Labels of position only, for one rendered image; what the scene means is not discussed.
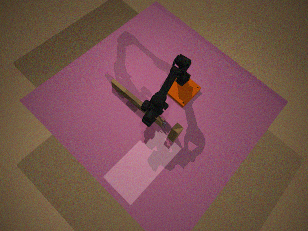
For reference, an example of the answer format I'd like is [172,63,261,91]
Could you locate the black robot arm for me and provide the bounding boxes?
[141,54,191,123]

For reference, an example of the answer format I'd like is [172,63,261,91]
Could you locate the short wooden post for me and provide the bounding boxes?
[167,123,184,142]

